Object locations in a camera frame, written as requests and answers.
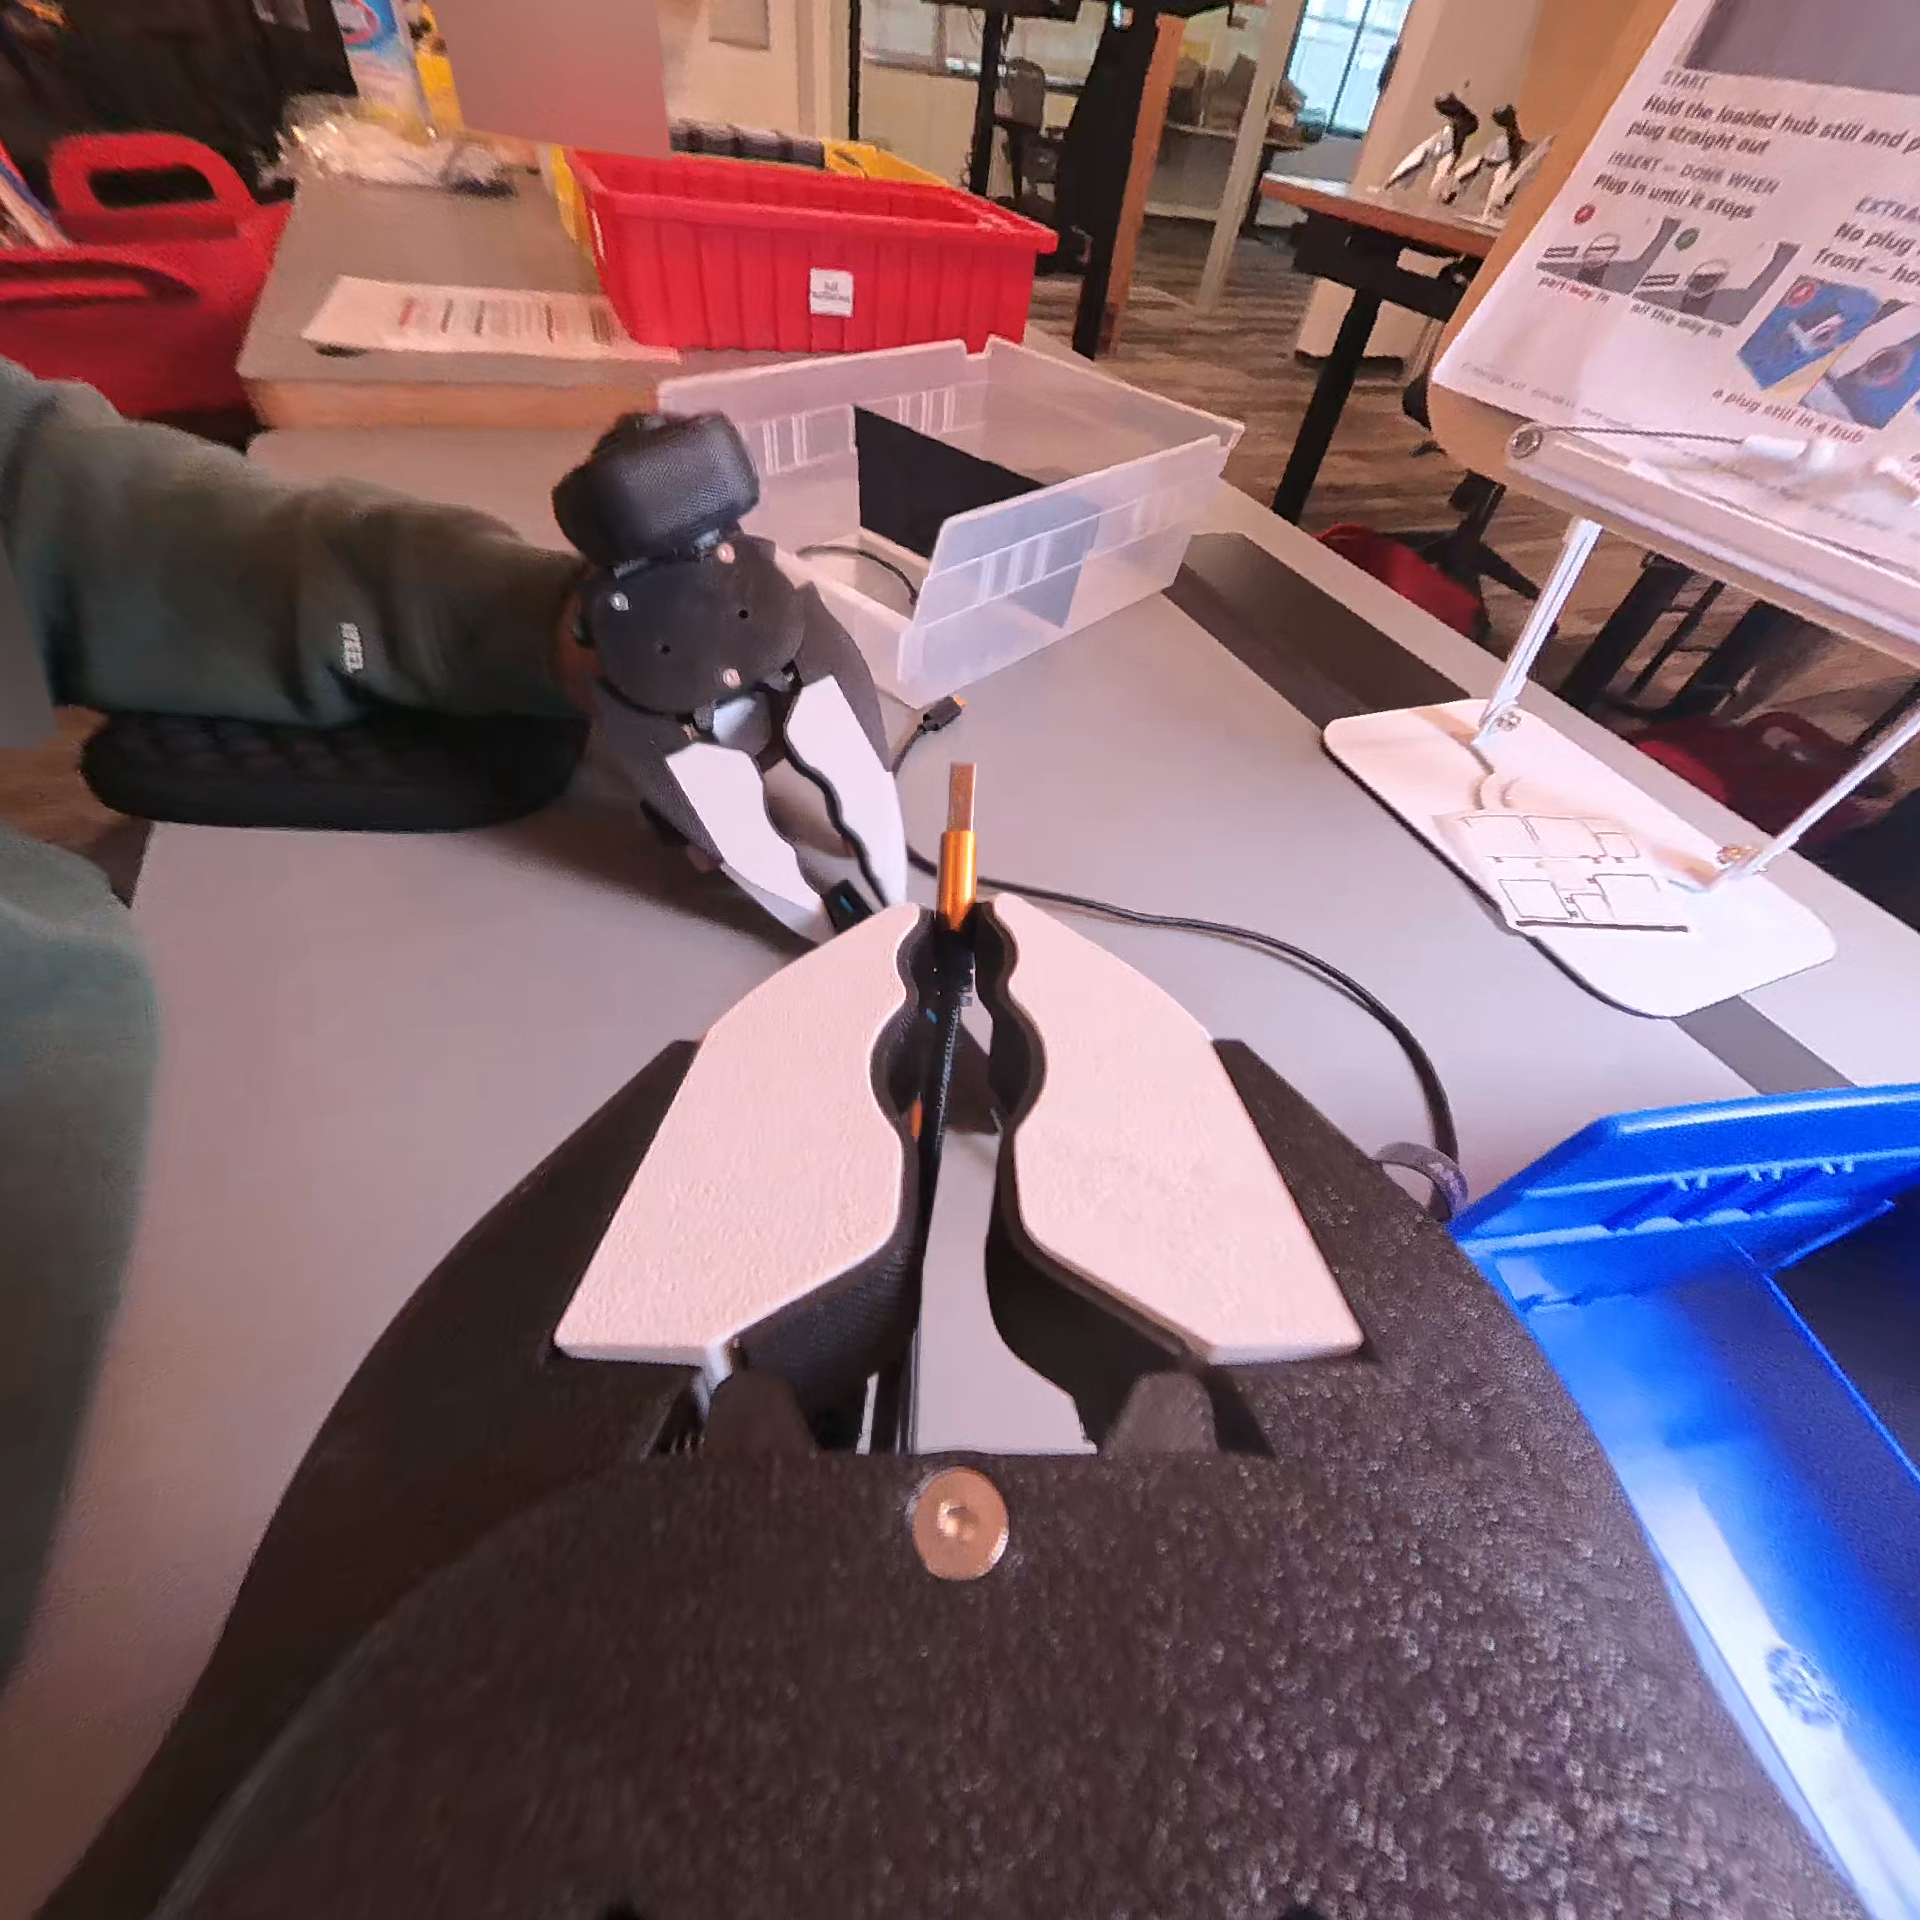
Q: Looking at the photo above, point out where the blue plastic bin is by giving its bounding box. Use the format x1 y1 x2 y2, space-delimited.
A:
1446 1085 1920 1920

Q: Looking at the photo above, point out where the clear plastic bag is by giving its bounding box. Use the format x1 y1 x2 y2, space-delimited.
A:
274 91 520 197

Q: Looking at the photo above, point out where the red bag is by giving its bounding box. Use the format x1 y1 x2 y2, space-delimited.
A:
1315 522 1490 639
1626 708 1920 889

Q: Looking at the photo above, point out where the wooden standing desk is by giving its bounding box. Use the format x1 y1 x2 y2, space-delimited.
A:
1257 170 1508 527
852 0 1278 363

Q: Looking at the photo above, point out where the black braided usb cable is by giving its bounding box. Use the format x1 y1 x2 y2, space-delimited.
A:
897 760 983 1452

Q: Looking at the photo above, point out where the slim black usb hub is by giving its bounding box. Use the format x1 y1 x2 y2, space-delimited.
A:
815 692 1462 1222

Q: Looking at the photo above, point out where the red plastic bin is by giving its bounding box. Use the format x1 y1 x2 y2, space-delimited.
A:
568 144 1061 355

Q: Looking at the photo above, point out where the printed instruction sheet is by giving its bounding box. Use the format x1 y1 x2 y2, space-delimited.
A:
1434 0 1920 450

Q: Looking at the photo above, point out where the black chair armrest pad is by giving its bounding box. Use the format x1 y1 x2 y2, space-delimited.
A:
79 704 592 836

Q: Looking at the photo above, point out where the black divider panel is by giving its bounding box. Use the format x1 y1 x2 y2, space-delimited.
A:
852 405 1084 624

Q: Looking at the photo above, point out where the printed paper sheet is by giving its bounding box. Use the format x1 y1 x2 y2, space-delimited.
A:
300 275 680 367

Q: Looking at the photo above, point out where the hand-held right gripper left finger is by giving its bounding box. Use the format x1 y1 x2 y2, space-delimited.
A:
547 904 924 1452

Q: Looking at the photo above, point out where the blue white packet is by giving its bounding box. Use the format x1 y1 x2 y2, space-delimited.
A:
328 0 451 136

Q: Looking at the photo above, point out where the small line drawing paper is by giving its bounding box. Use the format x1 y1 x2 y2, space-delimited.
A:
1434 811 1696 935

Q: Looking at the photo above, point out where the person's teal sweatshirt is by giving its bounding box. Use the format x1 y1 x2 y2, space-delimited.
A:
0 824 164 1690

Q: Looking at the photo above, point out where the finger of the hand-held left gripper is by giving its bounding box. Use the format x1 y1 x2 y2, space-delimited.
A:
776 676 914 911
660 738 847 947

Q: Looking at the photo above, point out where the thin black cable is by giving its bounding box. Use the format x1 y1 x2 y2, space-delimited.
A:
793 540 924 614

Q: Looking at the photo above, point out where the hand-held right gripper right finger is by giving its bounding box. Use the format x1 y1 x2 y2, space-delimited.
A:
985 891 1371 1452

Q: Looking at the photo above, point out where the white document stand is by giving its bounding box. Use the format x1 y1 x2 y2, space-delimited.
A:
1321 0 1920 1024

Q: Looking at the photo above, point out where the person's left forearm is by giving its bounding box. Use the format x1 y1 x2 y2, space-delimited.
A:
0 355 600 733

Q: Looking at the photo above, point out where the clear plastic bin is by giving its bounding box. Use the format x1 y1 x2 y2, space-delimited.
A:
657 337 1247 708

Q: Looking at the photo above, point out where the grey side table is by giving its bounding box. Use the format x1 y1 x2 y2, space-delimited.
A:
239 177 1038 434

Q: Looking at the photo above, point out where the red handled basket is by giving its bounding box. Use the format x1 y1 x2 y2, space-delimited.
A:
0 130 293 425

